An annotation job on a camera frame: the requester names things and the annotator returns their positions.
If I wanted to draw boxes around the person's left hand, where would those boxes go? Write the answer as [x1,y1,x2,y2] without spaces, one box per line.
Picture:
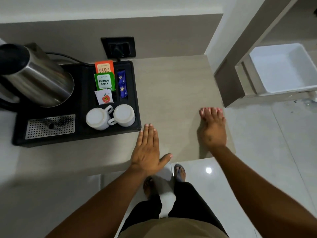
[130,124,173,177]

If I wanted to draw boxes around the person's right hand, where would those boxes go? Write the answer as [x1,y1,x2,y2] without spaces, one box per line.
[199,107,227,150]

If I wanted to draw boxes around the person's right forearm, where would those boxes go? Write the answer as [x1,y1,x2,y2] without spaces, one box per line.
[209,144,317,238]

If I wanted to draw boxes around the person's left forearm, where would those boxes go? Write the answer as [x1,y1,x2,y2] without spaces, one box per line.
[46,166,149,238]

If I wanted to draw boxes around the person's right sandalled foot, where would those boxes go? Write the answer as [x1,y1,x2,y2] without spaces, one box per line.
[174,164,186,183]

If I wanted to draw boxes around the person's sandalled foot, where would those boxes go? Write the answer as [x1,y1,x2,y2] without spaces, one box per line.
[174,164,186,183]
[143,176,156,200]

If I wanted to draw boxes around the white ceramic cup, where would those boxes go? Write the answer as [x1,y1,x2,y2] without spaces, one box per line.
[108,104,136,128]
[85,105,114,131]

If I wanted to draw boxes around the person's left sandalled foot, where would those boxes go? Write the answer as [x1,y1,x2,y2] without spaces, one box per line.
[143,176,156,200]

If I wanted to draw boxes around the person's black trousers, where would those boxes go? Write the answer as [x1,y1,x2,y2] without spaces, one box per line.
[120,181,228,237]

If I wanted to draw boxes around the white sachet with red apple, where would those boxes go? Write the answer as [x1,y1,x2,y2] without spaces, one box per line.
[94,89,114,105]

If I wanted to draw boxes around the green tea bag packet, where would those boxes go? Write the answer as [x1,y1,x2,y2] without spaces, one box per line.
[94,72,116,91]

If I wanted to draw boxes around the person's tan shirt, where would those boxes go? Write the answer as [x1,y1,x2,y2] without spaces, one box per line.
[118,218,230,238]

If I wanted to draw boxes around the black serving tray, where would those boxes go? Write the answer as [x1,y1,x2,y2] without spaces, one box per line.
[12,60,142,148]

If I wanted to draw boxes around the orange tea bag packet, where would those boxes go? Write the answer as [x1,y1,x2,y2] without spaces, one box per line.
[95,60,115,74]

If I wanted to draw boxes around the white plastic drawer bin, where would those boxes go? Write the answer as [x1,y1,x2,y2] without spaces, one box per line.
[249,43,317,95]

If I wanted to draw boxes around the black power plug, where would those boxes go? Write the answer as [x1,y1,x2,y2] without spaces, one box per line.
[110,43,130,61]

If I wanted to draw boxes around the perforated metal drip grate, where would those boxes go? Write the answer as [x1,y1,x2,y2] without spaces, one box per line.
[25,114,76,140]

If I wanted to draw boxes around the stainless steel electric kettle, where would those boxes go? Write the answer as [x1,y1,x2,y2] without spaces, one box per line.
[0,43,75,108]

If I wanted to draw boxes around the black wall socket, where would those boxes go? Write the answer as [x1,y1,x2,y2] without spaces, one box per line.
[101,37,137,59]

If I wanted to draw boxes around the black power cord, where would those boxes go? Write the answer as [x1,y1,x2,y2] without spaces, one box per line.
[45,52,95,66]

